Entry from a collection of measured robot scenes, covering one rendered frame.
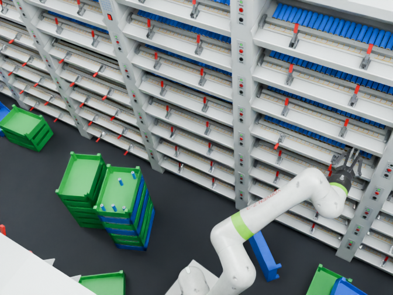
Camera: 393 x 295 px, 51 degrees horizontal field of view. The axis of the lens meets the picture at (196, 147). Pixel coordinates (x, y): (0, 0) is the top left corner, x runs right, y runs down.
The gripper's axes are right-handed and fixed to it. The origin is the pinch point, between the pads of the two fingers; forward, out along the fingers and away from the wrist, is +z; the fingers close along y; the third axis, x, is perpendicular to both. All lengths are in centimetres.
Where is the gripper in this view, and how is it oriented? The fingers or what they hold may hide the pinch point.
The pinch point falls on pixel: (355, 151)
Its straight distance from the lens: 200.9
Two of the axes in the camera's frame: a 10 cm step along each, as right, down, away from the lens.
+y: -8.5, -3.8, 3.6
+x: 0.0, 6.9, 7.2
